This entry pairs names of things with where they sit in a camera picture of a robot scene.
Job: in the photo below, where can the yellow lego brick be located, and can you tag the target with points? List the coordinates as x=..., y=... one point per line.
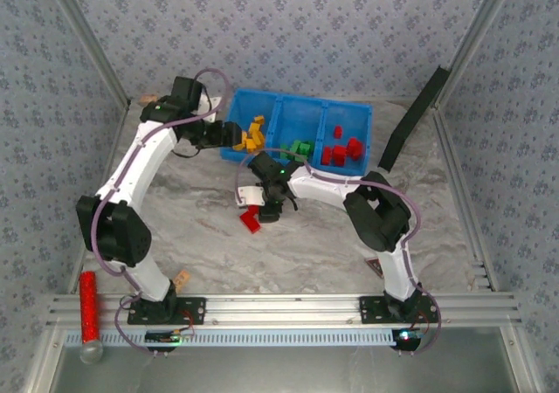
x=239, y=147

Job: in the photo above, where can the small orange lego brick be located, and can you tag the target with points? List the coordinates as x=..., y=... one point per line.
x=252, y=127

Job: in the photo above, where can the blue three-compartment plastic bin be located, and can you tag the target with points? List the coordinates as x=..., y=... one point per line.
x=301, y=118

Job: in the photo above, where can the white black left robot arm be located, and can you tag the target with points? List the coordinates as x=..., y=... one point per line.
x=144, y=161

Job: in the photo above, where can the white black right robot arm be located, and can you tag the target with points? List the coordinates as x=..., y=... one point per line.
x=323, y=188

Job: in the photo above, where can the small tan wooden block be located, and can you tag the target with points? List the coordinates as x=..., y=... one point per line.
x=182, y=278
x=149, y=99

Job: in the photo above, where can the black red triangle sign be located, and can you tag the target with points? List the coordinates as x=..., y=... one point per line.
x=374, y=265

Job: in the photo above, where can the long black foam strip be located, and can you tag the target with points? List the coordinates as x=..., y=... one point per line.
x=412, y=118

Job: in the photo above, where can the small circuit board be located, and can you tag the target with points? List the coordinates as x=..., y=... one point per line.
x=406, y=337
x=163, y=336

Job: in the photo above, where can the red glitter microphone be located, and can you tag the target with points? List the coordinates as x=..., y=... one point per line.
x=89, y=305

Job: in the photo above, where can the aluminium table side rail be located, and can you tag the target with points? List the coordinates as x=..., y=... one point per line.
x=452, y=148
x=114, y=148

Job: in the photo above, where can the aluminium mounting rail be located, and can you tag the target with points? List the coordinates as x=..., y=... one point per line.
x=279, y=310

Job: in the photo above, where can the aluminium frame post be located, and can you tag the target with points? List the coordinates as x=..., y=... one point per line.
x=478, y=35
x=88, y=35

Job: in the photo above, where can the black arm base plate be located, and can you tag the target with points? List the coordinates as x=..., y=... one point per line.
x=371, y=310
x=192, y=311

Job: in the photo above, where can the aluminium frame leg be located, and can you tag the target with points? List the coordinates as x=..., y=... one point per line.
x=41, y=362
x=522, y=362

